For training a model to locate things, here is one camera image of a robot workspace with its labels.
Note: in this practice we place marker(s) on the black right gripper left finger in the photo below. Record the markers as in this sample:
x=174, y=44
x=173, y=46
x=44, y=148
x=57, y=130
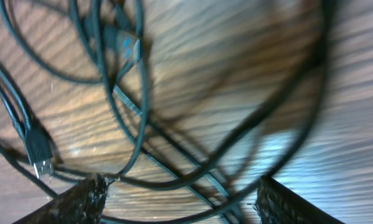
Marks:
x=82, y=204

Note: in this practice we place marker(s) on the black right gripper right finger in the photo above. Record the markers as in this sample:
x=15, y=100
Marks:
x=276, y=204

